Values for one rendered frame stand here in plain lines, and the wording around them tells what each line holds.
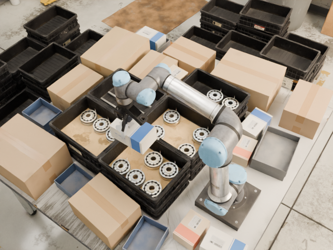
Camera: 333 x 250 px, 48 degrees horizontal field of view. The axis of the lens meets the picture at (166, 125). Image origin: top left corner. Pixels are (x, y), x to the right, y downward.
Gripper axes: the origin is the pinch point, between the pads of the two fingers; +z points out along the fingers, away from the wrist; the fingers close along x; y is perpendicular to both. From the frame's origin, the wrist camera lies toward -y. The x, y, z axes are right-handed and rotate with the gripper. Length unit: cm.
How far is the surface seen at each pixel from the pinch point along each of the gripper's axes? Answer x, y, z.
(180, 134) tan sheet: -28.6, -8.7, 28.1
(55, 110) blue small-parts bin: -2, 68, 30
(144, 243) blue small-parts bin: 31, -27, 41
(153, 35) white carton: -98, 63, 31
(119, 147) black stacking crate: 1.4, 11.7, 21.7
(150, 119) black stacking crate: -25.3, 10.1, 23.3
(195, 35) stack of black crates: -175, 72, 84
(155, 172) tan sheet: 0.4, -12.2, 28.1
